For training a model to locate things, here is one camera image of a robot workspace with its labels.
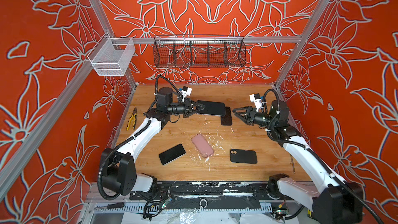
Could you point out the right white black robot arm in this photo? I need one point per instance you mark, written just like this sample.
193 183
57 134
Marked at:
332 199

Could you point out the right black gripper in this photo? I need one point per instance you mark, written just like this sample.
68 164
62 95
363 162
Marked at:
249 120

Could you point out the pink phone case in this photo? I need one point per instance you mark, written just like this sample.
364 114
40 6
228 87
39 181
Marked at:
202 145

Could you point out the red-edged black phone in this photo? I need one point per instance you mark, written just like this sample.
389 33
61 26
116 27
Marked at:
213 108

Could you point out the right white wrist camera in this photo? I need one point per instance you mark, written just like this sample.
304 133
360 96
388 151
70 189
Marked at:
257 100

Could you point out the yellow black pliers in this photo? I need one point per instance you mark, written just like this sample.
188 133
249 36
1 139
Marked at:
131 124

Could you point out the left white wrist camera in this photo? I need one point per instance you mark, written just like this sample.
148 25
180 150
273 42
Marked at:
185 91

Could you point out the black screwdriver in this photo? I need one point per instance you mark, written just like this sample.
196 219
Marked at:
110 206

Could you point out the clear plastic bin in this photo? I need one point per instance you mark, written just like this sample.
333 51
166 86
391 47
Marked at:
112 56

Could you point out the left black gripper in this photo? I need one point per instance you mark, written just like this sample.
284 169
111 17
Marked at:
187 107

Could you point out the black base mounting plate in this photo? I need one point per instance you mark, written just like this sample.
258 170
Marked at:
194 189

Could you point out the black phone case with holes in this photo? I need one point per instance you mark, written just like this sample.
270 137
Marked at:
243 156

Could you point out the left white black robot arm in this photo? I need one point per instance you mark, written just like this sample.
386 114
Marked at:
117 175

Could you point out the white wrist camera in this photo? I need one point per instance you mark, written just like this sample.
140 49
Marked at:
257 100
185 91

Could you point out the grey slotted cable duct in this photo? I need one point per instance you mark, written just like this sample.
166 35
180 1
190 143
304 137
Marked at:
198 205

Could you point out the small metal hex key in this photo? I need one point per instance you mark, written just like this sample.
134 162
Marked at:
293 165

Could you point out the black wire basket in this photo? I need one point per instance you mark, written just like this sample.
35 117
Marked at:
199 51

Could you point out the black phone near left base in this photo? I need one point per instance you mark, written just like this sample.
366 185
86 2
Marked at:
172 154

